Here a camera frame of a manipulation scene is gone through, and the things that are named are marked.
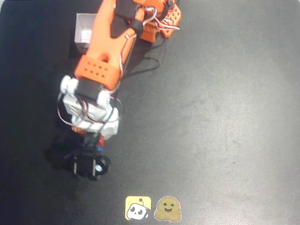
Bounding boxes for white red servo wires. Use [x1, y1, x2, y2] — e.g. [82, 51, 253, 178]
[140, 6, 181, 32]

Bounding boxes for orange arm base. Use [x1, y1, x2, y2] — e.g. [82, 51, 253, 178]
[138, 0, 183, 43]

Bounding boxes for black cable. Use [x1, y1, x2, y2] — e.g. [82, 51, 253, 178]
[121, 35, 166, 79]

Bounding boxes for hugging face emoji sticker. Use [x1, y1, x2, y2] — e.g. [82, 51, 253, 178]
[153, 195, 182, 222]

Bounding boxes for black table mat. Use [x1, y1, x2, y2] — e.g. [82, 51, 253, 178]
[0, 0, 300, 225]

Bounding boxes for yellow robot cartoon sticker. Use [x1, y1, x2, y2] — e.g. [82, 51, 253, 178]
[125, 195, 152, 221]

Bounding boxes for white open cardboard box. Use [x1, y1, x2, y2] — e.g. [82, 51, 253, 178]
[73, 13, 98, 53]

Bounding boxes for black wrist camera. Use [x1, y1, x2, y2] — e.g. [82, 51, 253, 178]
[63, 133, 111, 181]

